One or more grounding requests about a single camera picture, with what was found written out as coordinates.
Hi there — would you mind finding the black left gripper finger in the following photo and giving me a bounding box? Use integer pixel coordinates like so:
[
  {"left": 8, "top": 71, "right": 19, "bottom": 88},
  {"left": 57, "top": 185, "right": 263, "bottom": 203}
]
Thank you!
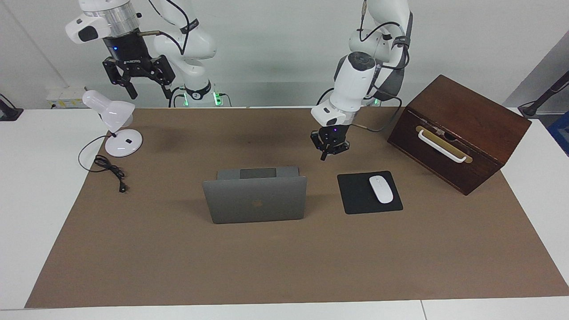
[
  {"left": 310, "top": 131, "right": 330, "bottom": 162},
  {"left": 331, "top": 138, "right": 352, "bottom": 156}
]

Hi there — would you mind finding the white wall power strip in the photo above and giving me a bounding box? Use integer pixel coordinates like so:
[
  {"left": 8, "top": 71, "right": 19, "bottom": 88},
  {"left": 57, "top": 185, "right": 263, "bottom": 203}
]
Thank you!
[{"left": 47, "top": 87, "right": 89, "bottom": 109}]

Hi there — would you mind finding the black mouse pad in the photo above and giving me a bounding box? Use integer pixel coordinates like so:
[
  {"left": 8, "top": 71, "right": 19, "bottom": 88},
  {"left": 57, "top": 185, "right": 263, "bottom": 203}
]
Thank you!
[{"left": 337, "top": 171, "right": 404, "bottom": 215}]

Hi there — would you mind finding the silver Apple laptop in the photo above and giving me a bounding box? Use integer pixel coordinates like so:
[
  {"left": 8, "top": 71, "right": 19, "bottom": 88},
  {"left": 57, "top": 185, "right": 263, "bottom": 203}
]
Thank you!
[{"left": 202, "top": 166, "right": 308, "bottom": 224}]

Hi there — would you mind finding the black stand foot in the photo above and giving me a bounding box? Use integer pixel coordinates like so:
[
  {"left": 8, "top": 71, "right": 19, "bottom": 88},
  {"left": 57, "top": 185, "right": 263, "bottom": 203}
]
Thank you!
[{"left": 0, "top": 94, "right": 24, "bottom": 121}]

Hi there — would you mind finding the gold handle backplate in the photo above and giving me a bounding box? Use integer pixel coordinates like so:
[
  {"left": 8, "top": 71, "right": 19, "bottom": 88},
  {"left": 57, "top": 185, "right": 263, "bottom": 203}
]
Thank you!
[{"left": 416, "top": 126, "right": 473, "bottom": 164}]

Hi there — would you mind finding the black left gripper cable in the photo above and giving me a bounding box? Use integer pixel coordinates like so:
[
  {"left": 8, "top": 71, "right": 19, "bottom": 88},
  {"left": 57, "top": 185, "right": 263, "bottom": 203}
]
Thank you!
[{"left": 353, "top": 0, "right": 412, "bottom": 133}]

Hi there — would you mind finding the white box handle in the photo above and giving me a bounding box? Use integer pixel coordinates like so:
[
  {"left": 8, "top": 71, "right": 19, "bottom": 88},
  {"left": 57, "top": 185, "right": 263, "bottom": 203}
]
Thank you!
[{"left": 418, "top": 129, "right": 467, "bottom": 164}]

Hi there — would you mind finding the dark brown wooden box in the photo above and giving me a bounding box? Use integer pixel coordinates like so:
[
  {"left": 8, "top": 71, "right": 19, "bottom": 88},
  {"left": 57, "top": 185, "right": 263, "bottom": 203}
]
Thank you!
[{"left": 387, "top": 75, "right": 532, "bottom": 196}]

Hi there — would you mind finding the black lamp power cable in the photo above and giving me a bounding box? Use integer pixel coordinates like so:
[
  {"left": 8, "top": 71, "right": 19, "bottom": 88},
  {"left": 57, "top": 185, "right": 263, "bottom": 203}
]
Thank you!
[{"left": 78, "top": 135, "right": 130, "bottom": 193}]

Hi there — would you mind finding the black tripod leg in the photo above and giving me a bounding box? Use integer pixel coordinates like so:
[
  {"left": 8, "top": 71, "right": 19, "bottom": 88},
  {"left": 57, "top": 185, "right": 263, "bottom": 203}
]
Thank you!
[{"left": 518, "top": 71, "right": 569, "bottom": 118}]

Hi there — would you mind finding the white desk lamp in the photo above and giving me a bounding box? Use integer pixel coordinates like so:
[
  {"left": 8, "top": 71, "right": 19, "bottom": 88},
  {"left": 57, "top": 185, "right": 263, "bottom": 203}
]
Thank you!
[{"left": 82, "top": 90, "right": 144, "bottom": 158}]

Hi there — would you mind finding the white computer mouse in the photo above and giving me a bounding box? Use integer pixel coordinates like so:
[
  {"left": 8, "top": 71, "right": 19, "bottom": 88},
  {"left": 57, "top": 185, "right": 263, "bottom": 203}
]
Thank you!
[{"left": 369, "top": 176, "right": 394, "bottom": 204}]

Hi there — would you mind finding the brown table mat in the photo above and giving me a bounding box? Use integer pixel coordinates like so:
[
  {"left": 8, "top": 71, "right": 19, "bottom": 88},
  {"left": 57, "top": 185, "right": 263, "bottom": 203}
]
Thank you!
[{"left": 24, "top": 107, "right": 569, "bottom": 308}]

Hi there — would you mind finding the black left arm base cable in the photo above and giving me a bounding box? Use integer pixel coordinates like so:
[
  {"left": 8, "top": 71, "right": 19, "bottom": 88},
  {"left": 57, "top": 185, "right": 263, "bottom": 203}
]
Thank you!
[{"left": 317, "top": 88, "right": 338, "bottom": 106}]

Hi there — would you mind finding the blue object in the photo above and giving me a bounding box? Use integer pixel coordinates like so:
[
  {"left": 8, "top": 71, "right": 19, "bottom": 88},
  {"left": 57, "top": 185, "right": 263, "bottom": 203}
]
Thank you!
[{"left": 548, "top": 111, "right": 569, "bottom": 157}]

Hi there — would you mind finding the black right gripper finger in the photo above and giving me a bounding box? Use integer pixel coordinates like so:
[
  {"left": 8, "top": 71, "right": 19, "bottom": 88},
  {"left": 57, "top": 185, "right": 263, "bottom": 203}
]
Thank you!
[
  {"left": 102, "top": 57, "right": 138, "bottom": 100},
  {"left": 151, "top": 54, "right": 175, "bottom": 100}
]

